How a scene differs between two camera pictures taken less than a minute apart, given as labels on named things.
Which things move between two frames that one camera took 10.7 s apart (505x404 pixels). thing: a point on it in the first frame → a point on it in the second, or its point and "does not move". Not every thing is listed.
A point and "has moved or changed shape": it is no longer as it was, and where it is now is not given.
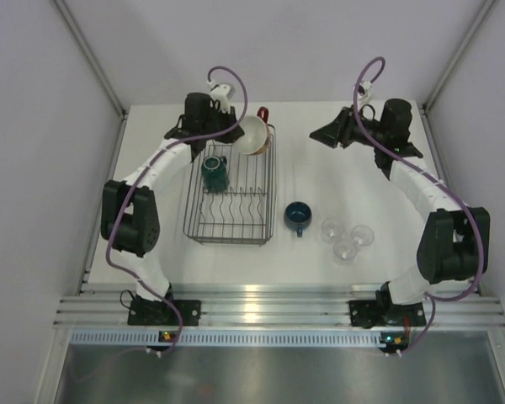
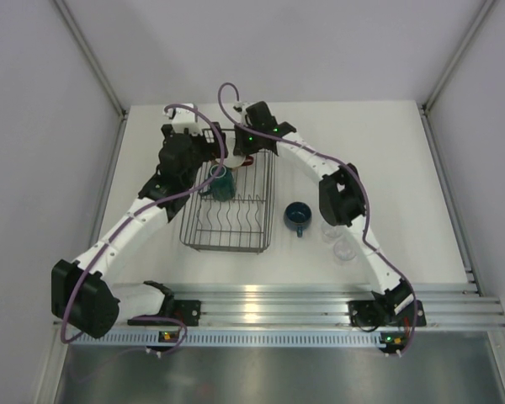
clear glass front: (345, 250) does not move
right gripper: (328, 135) → (239, 148)
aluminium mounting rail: (267, 305) does not move
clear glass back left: (332, 229) does not move
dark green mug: (215, 174) has moved or changed shape
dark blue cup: (298, 215) does not move
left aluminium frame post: (74, 29) does not move
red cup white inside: (257, 138) has moved or changed shape
